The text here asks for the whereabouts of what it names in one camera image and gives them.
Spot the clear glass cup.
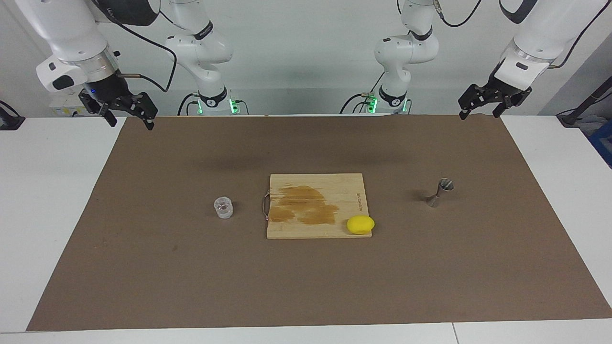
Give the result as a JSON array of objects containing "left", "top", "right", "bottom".
[{"left": 213, "top": 196, "right": 234, "bottom": 219}]

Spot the steel double jigger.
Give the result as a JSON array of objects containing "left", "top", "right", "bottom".
[{"left": 426, "top": 178, "right": 455, "bottom": 208}]

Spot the black stand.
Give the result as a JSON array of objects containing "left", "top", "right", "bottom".
[{"left": 557, "top": 76, "right": 612, "bottom": 127}]

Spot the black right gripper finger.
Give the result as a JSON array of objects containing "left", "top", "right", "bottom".
[
  {"left": 79, "top": 91, "right": 118, "bottom": 128},
  {"left": 125, "top": 92, "right": 159, "bottom": 130}
]

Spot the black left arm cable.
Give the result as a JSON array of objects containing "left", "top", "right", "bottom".
[{"left": 433, "top": 0, "right": 612, "bottom": 70}]

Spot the black table clamp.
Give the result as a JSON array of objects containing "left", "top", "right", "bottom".
[{"left": 0, "top": 100, "right": 25, "bottom": 130}]

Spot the white wall socket box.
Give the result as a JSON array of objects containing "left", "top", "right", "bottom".
[{"left": 49, "top": 95, "right": 91, "bottom": 117}]

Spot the yellow lemon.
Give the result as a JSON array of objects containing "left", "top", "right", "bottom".
[{"left": 346, "top": 215, "right": 376, "bottom": 236}]

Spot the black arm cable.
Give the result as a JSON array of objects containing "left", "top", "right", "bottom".
[
  {"left": 96, "top": 0, "right": 178, "bottom": 94},
  {"left": 433, "top": 0, "right": 612, "bottom": 70}
]

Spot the black base cable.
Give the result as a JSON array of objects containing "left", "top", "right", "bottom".
[
  {"left": 177, "top": 92, "right": 201, "bottom": 116},
  {"left": 339, "top": 69, "right": 385, "bottom": 114}
]

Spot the brown table mat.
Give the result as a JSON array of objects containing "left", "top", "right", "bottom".
[{"left": 26, "top": 114, "right": 612, "bottom": 332}]

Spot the wooden cutting board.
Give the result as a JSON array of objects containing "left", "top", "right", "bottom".
[{"left": 262, "top": 173, "right": 373, "bottom": 239}]

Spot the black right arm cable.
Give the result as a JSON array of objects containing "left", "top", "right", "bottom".
[{"left": 96, "top": 0, "right": 178, "bottom": 94}]

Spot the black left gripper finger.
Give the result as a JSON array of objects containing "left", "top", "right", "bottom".
[
  {"left": 458, "top": 85, "right": 491, "bottom": 120},
  {"left": 492, "top": 91, "right": 532, "bottom": 118}
]

